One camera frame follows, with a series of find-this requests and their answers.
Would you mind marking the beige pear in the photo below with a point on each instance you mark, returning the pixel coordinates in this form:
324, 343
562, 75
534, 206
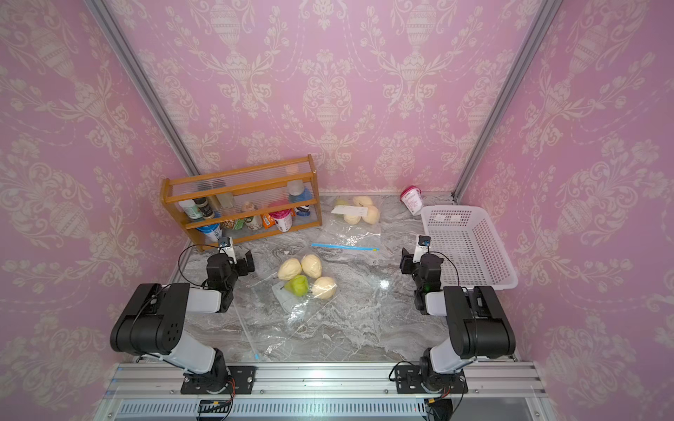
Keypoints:
312, 266
289, 269
324, 288

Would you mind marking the pink lid cup on shelf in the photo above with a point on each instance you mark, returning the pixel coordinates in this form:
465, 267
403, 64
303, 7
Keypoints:
283, 219

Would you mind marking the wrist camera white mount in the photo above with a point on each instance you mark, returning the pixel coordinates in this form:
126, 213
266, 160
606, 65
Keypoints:
226, 247
422, 246

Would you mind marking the white green bottle on shelf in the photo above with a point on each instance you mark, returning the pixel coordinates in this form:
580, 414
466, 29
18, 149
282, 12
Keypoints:
191, 209

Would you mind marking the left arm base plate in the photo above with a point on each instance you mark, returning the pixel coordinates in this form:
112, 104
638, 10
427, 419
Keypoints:
232, 380

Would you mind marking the blue lid cup lower shelf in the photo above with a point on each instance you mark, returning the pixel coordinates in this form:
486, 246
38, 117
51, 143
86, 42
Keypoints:
212, 233

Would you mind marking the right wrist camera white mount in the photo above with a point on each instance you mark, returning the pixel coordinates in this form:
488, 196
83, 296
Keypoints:
422, 246

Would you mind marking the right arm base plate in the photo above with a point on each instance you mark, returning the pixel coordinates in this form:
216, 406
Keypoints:
411, 379

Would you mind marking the wooden shelf rack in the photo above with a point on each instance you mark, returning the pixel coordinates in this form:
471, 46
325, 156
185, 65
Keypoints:
239, 197

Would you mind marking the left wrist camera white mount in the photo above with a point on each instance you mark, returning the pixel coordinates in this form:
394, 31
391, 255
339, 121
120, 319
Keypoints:
226, 247

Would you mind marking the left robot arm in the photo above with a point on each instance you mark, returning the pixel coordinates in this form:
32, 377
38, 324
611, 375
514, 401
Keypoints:
152, 324

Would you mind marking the clear zip-top bag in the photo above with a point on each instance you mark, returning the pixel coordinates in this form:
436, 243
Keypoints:
269, 316
335, 233

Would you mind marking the pink lid yogurt cup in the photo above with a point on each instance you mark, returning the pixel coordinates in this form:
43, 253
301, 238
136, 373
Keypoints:
411, 198

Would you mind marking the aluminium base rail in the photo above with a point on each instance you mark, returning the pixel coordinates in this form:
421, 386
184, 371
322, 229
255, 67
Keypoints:
497, 390

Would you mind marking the dark spice jar on shelf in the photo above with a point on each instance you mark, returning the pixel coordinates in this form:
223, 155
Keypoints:
204, 208

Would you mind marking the green pear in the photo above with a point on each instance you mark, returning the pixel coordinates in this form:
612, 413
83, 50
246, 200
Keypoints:
298, 286

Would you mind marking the white plastic basket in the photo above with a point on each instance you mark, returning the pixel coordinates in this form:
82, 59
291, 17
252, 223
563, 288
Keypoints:
468, 240

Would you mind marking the orange snack packet on shelf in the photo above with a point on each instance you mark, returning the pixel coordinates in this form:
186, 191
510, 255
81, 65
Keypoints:
267, 221

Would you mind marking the blue white bottle on shelf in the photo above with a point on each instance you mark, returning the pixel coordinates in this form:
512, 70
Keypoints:
297, 192

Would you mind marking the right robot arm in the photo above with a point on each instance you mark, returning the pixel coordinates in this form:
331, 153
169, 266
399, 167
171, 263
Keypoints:
476, 321

